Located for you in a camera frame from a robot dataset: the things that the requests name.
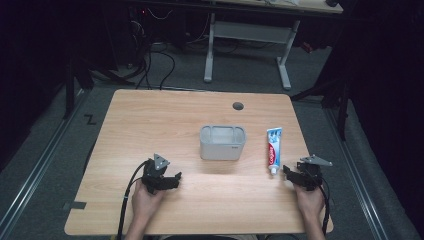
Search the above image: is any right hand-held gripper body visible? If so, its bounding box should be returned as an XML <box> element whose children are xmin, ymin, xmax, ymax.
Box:
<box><xmin>294</xmin><ymin>154</ymin><xmax>334</xmax><ymax>192</ymax></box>

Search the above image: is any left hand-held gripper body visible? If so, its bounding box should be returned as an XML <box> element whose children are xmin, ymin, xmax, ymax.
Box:
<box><xmin>141</xmin><ymin>153</ymin><xmax>174</xmax><ymax>195</ymax></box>

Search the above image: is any person's left hand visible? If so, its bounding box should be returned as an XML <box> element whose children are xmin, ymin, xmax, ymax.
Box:
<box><xmin>131</xmin><ymin>181</ymin><xmax>166</xmax><ymax>222</ymax></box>

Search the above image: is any person's right hand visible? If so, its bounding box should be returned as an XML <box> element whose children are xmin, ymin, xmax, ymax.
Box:
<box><xmin>293</xmin><ymin>184</ymin><xmax>326</xmax><ymax>218</ymax></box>

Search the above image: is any white blue toothpaste tube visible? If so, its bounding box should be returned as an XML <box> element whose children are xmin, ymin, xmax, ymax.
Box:
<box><xmin>266</xmin><ymin>126</ymin><xmax>284</xmax><ymax>177</ymax></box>

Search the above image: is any grey plastic storage box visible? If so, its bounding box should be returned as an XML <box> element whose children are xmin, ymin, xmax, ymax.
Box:
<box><xmin>199</xmin><ymin>124</ymin><xmax>248</xmax><ymax>162</ymax></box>

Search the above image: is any black metal stand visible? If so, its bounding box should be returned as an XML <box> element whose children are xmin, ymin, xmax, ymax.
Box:
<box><xmin>289</xmin><ymin>74</ymin><xmax>353</xmax><ymax>142</ymax></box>
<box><xmin>62</xmin><ymin>54</ymin><xmax>96</xmax><ymax>121</ymax></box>

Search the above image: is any white-framed wooden desk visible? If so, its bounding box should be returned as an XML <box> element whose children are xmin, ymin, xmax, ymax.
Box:
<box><xmin>203</xmin><ymin>0</ymin><xmax>344</xmax><ymax>91</ymax></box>

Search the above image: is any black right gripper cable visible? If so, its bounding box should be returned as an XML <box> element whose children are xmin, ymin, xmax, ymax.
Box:
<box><xmin>319</xmin><ymin>184</ymin><xmax>332</xmax><ymax>236</ymax></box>

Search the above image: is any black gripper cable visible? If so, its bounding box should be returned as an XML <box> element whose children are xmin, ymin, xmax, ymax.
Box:
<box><xmin>116</xmin><ymin>159</ymin><xmax>150</xmax><ymax>240</ymax></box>
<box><xmin>319</xmin><ymin>184</ymin><xmax>332</xmax><ymax>236</ymax></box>

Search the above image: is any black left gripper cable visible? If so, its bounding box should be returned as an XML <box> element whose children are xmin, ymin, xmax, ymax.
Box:
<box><xmin>116</xmin><ymin>159</ymin><xmax>150</xmax><ymax>240</ymax></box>

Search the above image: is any metal floor rail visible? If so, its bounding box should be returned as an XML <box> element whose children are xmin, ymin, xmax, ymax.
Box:
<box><xmin>0</xmin><ymin>89</ymin><xmax>88</xmax><ymax>234</ymax></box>
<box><xmin>324</xmin><ymin>107</ymin><xmax>390</xmax><ymax>240</ymax></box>

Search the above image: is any black floor cable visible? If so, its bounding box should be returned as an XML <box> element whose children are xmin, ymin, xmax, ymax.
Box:
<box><xmin>133</xmin><ymin>49</ymin><xmax>177</xmax><ymax>91</ymax></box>

